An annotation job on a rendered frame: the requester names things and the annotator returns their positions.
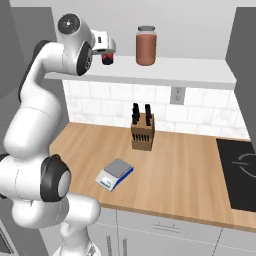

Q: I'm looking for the grey wall cabinet door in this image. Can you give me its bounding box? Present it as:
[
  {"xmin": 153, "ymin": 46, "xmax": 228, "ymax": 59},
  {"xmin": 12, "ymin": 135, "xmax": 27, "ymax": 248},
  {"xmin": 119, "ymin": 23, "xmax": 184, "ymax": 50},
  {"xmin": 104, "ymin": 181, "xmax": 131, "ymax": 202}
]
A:
[
  {"xmin": 224, "ymin": 5, "xmax": 256, "ymax": 155},
  {"xmin": 0, "ymin": 0, "xmax": 69, "ymax": 134}
]

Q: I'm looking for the white wall cabinet shelf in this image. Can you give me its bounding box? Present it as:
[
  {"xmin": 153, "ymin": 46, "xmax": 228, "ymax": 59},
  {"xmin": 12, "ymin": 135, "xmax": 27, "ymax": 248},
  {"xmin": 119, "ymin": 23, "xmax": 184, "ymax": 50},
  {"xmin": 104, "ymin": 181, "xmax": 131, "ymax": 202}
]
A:
[{"xmin": 44, "ymin": 54, "xmax": 238, "ymax": 91}]

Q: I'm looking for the grey base cupboard door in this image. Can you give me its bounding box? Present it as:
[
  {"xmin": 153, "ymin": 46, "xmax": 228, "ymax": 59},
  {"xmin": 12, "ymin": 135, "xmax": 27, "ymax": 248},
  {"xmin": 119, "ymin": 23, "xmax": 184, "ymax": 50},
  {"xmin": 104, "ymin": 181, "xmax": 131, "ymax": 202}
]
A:
[
  {"xmin": 116, "ymin": 228, "xmax": 218, "ymax": 256},
  {"xmin": 87, "ymin": 206, "xmax": 118, "ymax": 256}
]

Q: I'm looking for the white blue digital scale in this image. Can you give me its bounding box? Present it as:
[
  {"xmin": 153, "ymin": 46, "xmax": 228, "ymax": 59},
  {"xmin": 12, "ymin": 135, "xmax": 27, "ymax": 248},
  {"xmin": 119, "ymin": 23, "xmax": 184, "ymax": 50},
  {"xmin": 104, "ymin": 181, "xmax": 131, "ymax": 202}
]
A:
[{"xmin": 94, "ymin": 157, "xmax": 135, "ymax": 192}]

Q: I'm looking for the grey cupboard door handle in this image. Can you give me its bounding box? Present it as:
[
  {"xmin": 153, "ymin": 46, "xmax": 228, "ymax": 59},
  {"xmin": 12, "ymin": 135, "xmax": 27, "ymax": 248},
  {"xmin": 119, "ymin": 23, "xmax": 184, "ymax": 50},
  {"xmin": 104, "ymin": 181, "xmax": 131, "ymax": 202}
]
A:
[
  {"xmin": 105, "ymin": 234, "xmax": 112, "ymax": 256},
  {"xmin": 121, "ymin": 236, "xmax": 128, "ymax": 256}
]

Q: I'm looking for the wooden knife block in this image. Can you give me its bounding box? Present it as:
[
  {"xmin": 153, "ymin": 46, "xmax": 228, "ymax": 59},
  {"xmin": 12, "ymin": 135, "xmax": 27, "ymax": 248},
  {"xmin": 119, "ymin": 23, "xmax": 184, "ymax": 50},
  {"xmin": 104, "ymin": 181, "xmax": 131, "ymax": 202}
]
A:
[{"xmin": 130, "ymin": 102, "xmax": 156, "ymax": 152}]

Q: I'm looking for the large brown glass jar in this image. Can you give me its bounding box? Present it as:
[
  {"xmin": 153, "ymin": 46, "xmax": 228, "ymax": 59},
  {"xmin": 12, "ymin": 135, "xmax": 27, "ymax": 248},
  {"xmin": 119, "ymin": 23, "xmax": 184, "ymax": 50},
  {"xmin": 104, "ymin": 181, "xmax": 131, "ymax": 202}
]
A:
[{"xmin": 135, "ymin": 25, "xmax": 158, "ymax": 67}]

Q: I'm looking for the grey drawer front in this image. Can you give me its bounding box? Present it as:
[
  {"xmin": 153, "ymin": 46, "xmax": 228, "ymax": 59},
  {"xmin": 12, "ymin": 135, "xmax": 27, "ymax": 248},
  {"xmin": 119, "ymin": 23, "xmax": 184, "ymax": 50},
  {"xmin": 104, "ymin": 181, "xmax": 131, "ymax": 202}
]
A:
[
  {"xmin": 116, "ymin": 209, "xmax": 224, "ymax": 248},
  {"xmin": 211, "ymin": 227, "xmax": 256, "ymax": 256}
]

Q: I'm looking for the small dark red jam jar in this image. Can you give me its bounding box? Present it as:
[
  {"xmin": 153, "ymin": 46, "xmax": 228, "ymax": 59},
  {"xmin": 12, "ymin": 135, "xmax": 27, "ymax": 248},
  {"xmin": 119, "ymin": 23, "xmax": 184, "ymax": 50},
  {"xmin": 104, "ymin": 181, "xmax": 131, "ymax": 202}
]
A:
[{"xmin": 101, "ymin": 53, "xmax": 116, "ymax": 67}]

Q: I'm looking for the grey drawer handle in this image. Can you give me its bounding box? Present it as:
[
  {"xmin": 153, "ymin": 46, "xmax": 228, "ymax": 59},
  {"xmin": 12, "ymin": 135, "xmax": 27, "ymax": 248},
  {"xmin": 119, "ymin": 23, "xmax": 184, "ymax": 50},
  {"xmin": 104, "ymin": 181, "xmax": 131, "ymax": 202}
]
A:
[{"xmin": 152, "ymin": 223, "xmax": 182, "ymax": 234}]

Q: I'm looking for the grey wall outlet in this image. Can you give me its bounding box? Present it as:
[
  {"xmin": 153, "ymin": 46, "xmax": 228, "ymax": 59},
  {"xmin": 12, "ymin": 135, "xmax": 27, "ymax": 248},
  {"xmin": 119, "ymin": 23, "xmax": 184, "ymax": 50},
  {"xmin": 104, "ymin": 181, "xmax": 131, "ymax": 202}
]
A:
[{"xmin": 170, "ymin": 85, "xmax": 186, "ymax": 106}]

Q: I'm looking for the black hob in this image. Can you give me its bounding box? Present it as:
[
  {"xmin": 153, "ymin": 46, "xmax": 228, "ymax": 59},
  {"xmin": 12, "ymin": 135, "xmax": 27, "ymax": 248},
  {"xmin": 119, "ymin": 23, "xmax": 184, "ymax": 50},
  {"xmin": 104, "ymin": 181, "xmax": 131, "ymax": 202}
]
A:
[{"xmin": 215, "ymin": 137, "xmax": 256, "ymax": 213}]

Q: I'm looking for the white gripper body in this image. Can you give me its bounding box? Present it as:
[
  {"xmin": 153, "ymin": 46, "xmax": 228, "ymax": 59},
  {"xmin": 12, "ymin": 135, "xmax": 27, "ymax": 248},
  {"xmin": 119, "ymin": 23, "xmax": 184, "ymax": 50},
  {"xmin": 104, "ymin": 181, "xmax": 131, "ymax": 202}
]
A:
[{"xmin": 92, "ymin": 30, "xmax": 118, "ymax": 56}]

